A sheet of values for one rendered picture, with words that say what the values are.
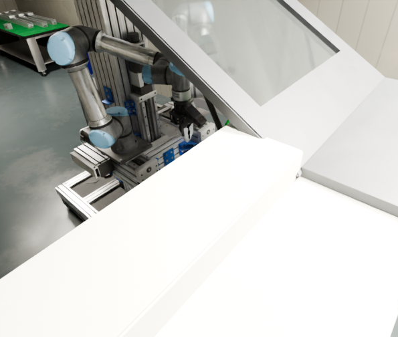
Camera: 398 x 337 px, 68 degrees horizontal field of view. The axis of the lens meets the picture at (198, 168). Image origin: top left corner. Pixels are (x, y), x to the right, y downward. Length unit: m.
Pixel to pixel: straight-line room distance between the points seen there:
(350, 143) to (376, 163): 0.09
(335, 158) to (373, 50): 2.29
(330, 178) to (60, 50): 1.10
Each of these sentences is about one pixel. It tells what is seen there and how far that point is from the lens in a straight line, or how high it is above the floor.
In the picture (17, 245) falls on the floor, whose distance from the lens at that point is 2.96.
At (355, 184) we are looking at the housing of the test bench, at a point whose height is 1.50.
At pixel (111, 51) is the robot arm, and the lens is 1.45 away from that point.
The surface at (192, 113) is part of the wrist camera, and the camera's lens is 1.27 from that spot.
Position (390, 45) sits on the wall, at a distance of 3.02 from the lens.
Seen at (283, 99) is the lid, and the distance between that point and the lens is 0.91.
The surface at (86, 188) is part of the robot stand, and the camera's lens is 2.86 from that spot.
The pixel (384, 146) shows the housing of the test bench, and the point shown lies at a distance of 0.93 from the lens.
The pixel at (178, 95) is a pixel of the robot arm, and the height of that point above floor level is 1.45.
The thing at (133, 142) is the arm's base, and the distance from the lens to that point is 1.68.
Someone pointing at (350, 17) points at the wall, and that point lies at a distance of 3.07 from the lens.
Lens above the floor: 1.96
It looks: 38 degrees down
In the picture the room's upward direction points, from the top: 3 degrees counter-clockwise
